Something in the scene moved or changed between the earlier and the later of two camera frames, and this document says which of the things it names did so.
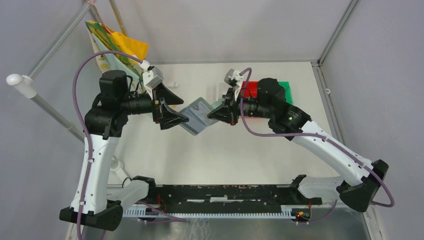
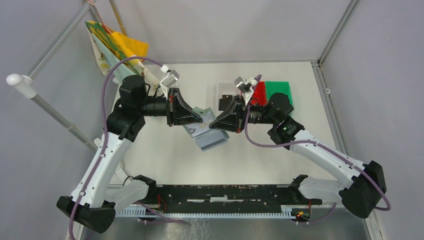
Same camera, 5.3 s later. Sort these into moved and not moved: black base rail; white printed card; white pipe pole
Moved: white printed card
Not moved: black base rail; white pipe pole
